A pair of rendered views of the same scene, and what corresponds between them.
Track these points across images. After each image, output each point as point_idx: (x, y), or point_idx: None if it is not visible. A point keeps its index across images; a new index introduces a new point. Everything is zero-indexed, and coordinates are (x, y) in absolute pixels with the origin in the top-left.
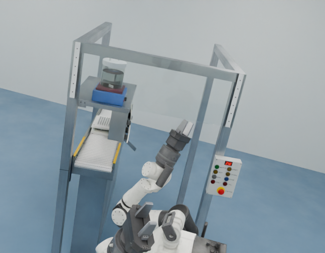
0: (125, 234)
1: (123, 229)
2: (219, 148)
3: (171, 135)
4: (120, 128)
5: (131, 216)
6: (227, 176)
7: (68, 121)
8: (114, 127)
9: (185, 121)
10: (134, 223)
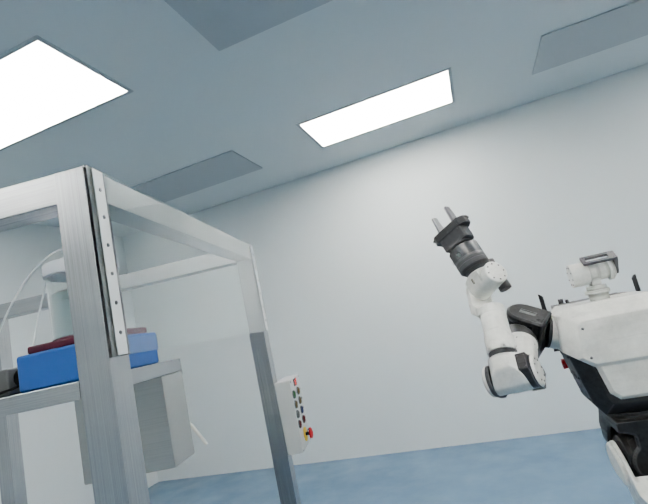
0: None
1: None
2: (272, 370)
3: (467, 220)
4: (183, 416)
5: None
6: (300, 404)
7: (131, 449)
8: (175, 423)
9: (449, 207)
10: None
